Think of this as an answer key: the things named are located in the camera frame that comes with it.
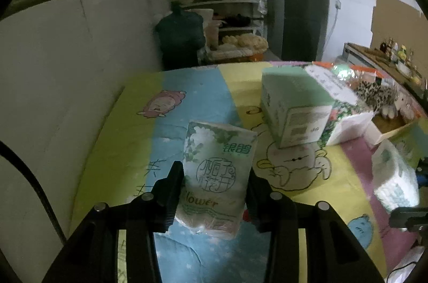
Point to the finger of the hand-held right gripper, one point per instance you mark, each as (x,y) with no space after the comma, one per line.
(408,218)
(423,166)

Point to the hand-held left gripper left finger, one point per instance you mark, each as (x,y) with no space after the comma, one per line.
(170,199)

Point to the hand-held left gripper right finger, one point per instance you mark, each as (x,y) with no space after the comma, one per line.
(259,202)

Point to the floral tissue pack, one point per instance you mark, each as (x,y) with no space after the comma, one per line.
(394,176)
(414,142)
(214,169)

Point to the orange-rimmed cardboard tray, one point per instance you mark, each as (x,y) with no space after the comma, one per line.
(388,124)

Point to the white patterned cloth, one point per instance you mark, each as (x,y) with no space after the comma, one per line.
(408,106)

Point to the leopard print cloth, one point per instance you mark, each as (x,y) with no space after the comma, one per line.
(374,96)

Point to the mint green sponge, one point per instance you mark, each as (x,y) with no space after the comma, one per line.
(341,71)

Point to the colourful cartoon printed blanket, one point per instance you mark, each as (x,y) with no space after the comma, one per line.
(133,122)

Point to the floral tissue box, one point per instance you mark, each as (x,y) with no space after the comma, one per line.
(344,122)

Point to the white bowl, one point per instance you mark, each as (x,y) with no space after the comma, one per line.
(403,68)

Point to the mint green tissue box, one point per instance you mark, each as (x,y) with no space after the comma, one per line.
(294,92)

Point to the group of condiment bottles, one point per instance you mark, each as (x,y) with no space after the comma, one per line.
(396,49)

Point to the kitchen counter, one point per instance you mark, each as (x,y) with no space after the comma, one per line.
(364,54)

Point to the large blue water jug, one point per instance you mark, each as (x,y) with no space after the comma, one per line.
(180,32)

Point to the white plastic bucket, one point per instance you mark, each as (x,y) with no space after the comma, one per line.
(211,34)

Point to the black frying pan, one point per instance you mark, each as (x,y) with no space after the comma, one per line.
(239,20)

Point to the dark grey refrigerator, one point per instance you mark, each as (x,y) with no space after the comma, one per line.
(297,9)

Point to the cardboard sheet on wall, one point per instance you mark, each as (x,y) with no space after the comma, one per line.
(394,19)

